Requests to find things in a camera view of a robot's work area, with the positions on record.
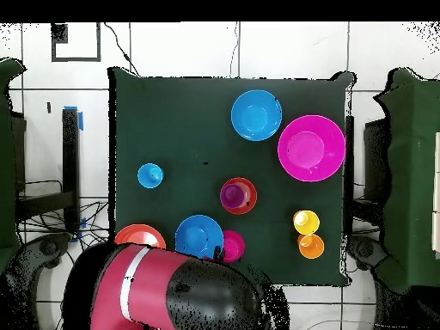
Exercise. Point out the large orange-red plastic bowl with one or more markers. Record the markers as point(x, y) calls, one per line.
point(141, 235)

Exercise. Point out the black square floor frame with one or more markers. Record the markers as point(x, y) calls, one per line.
point(59, 34)

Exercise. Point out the yellow plastic cup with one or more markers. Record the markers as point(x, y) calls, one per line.
point(307, 225)

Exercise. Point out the small red plastic bowl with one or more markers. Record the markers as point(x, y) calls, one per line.
point(251, 196)

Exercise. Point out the green-clothed side table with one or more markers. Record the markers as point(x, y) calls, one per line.
point(7, 154)
point(412, 172)

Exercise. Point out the orange plastic cup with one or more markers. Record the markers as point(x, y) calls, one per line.
point(311, 246)

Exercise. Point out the blue plastic cup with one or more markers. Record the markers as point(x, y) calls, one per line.
point(150, 175)

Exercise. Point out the blue plastic bowl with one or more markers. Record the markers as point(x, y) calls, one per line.
point(256, 115)
point(197, 237)

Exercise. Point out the blue tape strip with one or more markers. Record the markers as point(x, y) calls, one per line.
point(81, 122)

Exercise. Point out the grey stand base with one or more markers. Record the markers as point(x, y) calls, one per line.
point(364, 249)
point(48, 247)

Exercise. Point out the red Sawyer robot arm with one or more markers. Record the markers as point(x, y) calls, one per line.
point(154, 292)

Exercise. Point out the small magenta plastic bowl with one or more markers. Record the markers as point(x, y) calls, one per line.
point(235, 245)

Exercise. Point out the large pink plastic bowl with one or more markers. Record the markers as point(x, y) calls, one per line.
point(311, 147)

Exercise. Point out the purple plastic cup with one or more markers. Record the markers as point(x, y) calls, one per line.
point(233, 195)

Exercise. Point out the dark green table cloth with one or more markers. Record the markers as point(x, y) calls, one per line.
point(192, 130)

